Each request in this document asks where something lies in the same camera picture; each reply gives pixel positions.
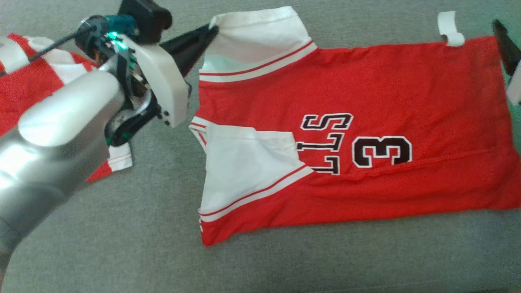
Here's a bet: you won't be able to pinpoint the red white basketball jersey shirt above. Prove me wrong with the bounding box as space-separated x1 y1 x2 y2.
188 6 521 247

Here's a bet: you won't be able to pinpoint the red white basketball shorts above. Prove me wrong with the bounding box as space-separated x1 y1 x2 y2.
0 33 134 182

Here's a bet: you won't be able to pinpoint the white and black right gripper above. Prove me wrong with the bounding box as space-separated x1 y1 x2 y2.
493 20 521 106

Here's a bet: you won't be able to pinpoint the grey fabric sofa seat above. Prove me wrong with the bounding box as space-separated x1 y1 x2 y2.
0 0 521 293

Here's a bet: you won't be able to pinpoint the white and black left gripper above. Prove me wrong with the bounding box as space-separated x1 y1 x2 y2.
120 25 219 129

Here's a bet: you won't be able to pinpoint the black cable with teal plug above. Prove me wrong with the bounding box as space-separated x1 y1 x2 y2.
0 15 137 77

